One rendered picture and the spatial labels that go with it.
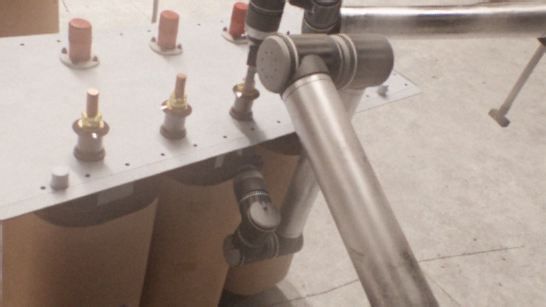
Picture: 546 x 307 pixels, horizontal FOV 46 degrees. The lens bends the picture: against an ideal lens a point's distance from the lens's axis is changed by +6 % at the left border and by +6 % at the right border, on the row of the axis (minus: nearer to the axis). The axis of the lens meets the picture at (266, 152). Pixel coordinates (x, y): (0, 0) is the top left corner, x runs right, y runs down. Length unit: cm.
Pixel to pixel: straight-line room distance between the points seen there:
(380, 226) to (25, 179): 91
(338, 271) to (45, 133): 214
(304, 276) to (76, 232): 174
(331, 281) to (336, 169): 213
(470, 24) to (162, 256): 138
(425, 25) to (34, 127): 118
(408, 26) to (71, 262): 128
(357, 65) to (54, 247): 109
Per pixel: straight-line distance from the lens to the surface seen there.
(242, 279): 295
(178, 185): 220
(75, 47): 217
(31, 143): 185
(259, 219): 189
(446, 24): 200
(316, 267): 356
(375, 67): 170
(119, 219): 205
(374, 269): 138
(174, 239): 239
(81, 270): 216
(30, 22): 353
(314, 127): 147
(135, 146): 186
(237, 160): 205
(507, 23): 205
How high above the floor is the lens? 252
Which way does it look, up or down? 36 degrees down
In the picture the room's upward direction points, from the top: 16 degrees clockwise
